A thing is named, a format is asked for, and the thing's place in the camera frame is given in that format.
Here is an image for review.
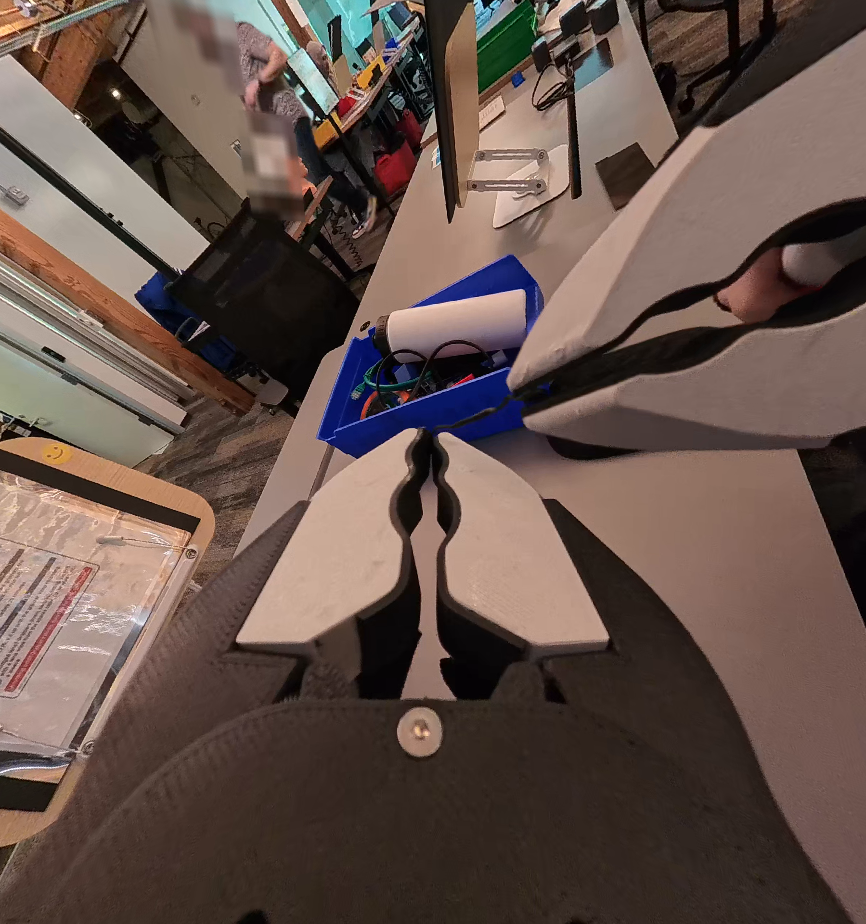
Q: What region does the dark square pad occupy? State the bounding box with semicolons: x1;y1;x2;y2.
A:
595;142;658;212

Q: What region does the white paper roll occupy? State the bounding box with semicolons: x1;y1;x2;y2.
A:
370;289;530;359

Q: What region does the black cable loop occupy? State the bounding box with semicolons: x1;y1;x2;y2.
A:
374;339;493;407

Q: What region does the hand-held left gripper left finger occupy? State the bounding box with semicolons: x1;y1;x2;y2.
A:
235;427;434;647

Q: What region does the black upright post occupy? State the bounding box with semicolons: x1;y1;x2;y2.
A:
563;56;585;201

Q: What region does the white stand base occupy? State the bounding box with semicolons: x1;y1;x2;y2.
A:
469;144;572;231

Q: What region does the red toolbox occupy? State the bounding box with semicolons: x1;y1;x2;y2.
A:
373;112;424;197

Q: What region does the green plastic bin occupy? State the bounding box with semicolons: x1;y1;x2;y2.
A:
475;2;540;92

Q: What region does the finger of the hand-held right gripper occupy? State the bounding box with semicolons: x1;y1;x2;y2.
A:
507;32;866;396
521;266;866;453

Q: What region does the instruction sign on stand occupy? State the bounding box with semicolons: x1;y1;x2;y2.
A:
0;435;217;850

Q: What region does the green cable loop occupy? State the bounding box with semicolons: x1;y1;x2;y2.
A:
349;363;406;405

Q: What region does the blue plastic bin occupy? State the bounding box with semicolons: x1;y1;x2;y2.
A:
317;254;551;459

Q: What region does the thin black wire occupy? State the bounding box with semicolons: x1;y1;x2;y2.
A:
433;390;551;438

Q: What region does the person's right hand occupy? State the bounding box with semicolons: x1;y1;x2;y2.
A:
714;249;824;322

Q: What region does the blue fabric cover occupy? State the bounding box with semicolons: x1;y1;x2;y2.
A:
135;269;211;349

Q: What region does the framed instruction sheet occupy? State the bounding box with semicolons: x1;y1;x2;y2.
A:
0;440;197;817

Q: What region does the wooden board on stand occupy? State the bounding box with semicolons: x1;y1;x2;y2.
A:
424;0;481;226

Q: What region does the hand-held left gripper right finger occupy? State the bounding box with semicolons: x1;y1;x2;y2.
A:
433;432;612;661

